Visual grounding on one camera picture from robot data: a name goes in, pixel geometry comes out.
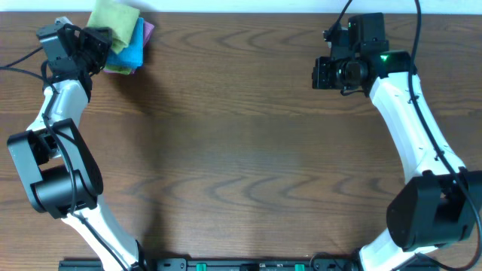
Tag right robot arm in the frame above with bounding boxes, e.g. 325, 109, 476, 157
312, 23, 481, 270

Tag folded light green cloth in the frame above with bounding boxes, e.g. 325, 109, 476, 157
103, 65, 134, 75

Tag green microfiber cloth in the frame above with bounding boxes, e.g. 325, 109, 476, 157
87, 0, 140, 54

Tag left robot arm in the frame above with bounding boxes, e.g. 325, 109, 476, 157
7, 17, 150, 270

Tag folded blue cloth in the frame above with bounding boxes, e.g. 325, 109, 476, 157
107, 17, 145, 69

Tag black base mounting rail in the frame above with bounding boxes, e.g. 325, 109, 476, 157
58, 257, 440, 271

